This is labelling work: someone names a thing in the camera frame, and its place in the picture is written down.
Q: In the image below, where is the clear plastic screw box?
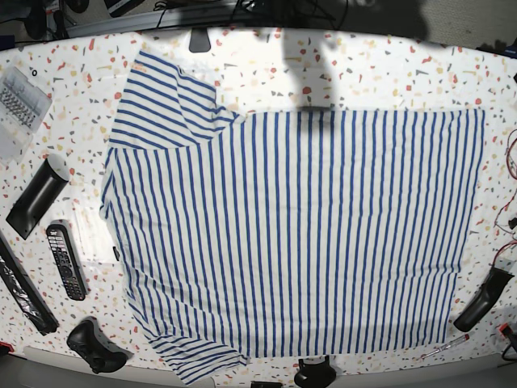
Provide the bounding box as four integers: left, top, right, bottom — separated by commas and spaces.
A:
1, 66, 52, 166

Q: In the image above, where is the black tv remote control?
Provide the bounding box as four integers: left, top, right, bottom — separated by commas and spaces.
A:
45, 220, 88, 302

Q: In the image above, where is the black game controller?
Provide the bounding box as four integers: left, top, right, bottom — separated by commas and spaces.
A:
66, 319, 128, 374

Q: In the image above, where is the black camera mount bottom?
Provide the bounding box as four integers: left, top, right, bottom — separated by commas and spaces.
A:
294, 356, 337, 388

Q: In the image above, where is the blue white striped t-shirt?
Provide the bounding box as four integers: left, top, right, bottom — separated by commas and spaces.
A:
100, 52, 485, 384

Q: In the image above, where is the black clamp top edge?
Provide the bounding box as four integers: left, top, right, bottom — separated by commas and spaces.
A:
188, 27, 211, 53

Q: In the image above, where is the red tipped screwdriver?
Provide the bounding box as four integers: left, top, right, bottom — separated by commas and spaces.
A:
420, 334, 470, 360

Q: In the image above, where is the black handle tool right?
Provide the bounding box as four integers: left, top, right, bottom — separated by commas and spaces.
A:
453, 268, 514, 332

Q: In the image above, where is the long black flat bar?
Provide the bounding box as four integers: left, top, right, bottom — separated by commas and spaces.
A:
1, 234, 59, 335

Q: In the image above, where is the red wire bundle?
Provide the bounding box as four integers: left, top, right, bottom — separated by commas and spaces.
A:
494, 129, 517, 264

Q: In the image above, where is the small black shirt tag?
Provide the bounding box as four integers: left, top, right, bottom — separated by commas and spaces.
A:
112, 247, 120, 261

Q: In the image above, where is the small red black clip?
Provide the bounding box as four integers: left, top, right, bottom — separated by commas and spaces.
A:
499, 323, 513, 336

